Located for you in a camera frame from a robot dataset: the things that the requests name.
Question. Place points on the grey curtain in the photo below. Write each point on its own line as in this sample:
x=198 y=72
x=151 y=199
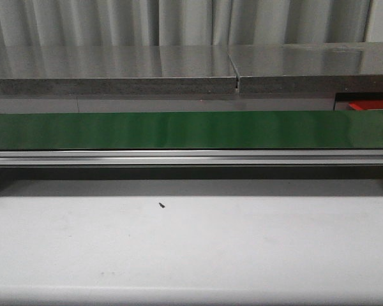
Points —
x=116 y=23

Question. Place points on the grey stone slab right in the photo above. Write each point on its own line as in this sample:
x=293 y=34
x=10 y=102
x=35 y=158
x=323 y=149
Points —
x=308 y=68

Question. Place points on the grey stone slab left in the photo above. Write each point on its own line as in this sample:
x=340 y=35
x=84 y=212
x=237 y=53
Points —
x=115 y=70

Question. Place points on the red plastic tray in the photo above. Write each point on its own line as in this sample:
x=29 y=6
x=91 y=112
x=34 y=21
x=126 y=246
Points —
x=365 y=105

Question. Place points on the aluminium conveyor frame rail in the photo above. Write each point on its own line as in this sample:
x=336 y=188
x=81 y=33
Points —
x=18 y=158

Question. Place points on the green conveyor belt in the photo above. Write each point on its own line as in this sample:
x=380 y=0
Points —
x=193 y=130

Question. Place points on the grey stone slab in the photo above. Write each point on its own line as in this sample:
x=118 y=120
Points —
x=308 y=68
x=115 y=70

